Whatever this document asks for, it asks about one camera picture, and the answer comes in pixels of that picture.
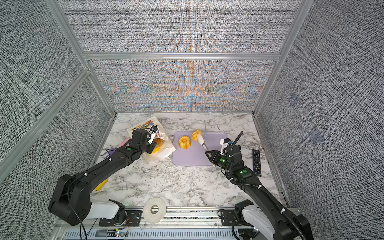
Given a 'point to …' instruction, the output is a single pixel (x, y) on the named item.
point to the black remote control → (257, 162)
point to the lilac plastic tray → (195, 154)
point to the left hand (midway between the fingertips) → (151, 140)
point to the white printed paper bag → (164, 146)
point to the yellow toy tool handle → (98, 187)
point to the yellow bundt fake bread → (184, 142)
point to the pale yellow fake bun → (195, 134)
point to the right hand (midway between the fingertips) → (206, 152)
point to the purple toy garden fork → (111, 151)
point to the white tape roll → (154, 218)
